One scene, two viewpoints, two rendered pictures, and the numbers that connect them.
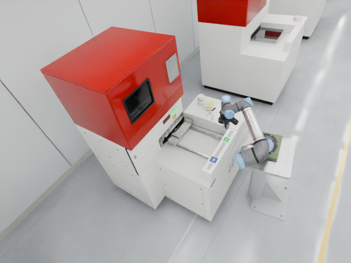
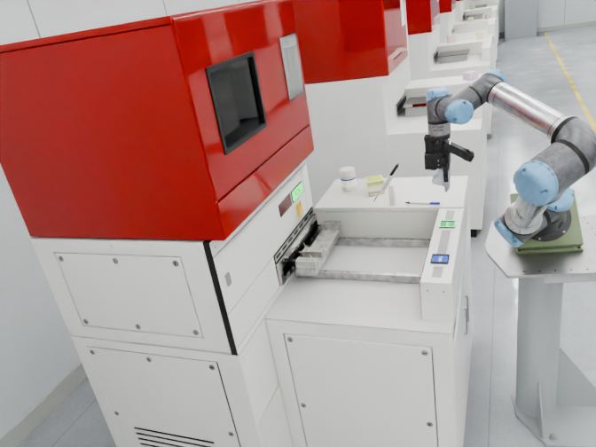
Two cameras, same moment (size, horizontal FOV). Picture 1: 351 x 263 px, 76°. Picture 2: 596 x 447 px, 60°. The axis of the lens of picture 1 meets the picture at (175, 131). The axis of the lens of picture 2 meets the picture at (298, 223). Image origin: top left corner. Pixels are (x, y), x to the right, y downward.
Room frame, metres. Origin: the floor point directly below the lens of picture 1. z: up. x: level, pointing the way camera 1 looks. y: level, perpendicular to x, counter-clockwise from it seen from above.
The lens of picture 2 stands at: (-0.09, 0.58, 1.82)
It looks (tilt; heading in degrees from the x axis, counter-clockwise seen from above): 24 degrees down; 342
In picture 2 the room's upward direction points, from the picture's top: 10 degrees counter-clockwise
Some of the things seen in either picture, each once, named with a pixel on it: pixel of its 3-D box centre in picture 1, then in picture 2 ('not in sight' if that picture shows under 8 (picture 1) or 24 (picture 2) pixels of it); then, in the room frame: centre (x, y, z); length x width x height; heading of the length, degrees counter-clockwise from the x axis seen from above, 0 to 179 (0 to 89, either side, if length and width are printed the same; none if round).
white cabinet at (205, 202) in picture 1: (205, 162); (391, 337); (1.53, -0.27, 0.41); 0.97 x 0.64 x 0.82; 138
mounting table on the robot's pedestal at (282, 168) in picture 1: (266, 156); (547, 258); (1.22, -0.80, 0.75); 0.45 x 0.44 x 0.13; 57
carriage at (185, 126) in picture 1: (180, 132); (320, 249); (1.65, -0.05, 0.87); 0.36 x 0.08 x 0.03; 138
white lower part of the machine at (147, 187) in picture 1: (147, 157); (227, 362); (1.78, 0.41, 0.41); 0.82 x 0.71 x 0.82; 138
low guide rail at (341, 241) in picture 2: (203, 132); (375, 241); (1.62, -0.29, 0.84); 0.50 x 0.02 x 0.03; 48
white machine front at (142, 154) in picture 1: (159, 133); (273, 239); (1.55, 0.15, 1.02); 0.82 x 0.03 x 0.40; 138
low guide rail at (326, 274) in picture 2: (190, 150); (359, 276); (1.42, -0.11, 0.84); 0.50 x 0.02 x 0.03; 48
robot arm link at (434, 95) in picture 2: (225, 103); (438, 105); (1.35, -0.44, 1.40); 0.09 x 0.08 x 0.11; 174
